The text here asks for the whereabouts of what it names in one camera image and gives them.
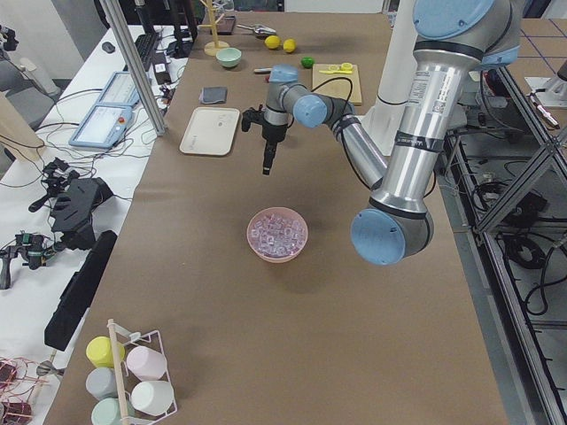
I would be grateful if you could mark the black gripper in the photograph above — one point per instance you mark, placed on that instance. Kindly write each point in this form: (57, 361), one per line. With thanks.
(270, 133)

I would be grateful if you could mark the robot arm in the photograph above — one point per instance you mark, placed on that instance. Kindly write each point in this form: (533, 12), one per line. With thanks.
(448, 40)

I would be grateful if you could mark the clear ice cube pile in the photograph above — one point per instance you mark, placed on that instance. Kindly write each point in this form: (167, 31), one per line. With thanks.
(277, 232)

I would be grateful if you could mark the steel ice scoop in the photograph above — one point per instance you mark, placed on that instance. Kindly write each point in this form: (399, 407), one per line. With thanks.
(258, 30)

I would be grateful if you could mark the wooden cup tree stand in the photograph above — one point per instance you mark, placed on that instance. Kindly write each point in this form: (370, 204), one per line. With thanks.
(215, 13)

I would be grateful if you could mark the cream rabbit tray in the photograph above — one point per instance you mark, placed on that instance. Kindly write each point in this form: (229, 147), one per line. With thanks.
(210, 131)

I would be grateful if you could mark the grey folded cloth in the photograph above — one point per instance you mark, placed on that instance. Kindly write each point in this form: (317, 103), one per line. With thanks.
(213, 95)

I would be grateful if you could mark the green lime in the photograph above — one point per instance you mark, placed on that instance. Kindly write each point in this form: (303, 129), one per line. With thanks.
(307, 62)

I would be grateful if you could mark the wooden cutting board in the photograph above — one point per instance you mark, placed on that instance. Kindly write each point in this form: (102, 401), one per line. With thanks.
(338, 85)

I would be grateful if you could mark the mint green bowl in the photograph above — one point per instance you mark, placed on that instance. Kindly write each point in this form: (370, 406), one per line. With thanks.
(229, 57)

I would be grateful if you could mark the whole yellow lemon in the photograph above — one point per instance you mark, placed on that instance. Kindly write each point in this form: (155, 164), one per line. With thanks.
(289, 45)
(272, 42)

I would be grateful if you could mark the pink bowl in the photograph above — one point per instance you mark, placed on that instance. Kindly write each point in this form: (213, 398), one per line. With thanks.
(277, 254)

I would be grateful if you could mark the teach pendant far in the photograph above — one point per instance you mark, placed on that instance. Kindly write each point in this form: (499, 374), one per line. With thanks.
(120, 90)

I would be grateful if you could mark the teach pendant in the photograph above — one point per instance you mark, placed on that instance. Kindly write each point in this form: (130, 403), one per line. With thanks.
(103, 127)
(120, 90)

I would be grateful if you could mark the teach pendant near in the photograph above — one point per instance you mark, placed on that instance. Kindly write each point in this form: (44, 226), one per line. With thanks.
(103, 127)

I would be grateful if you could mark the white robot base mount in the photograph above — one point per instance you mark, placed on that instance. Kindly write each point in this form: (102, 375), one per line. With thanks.
(383, 118)

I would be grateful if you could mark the aluminium frame post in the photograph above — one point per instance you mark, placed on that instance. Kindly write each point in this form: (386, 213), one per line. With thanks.
(119, 26)

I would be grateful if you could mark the white wire cup rack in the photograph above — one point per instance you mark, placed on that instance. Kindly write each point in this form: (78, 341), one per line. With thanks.
(130, 379)

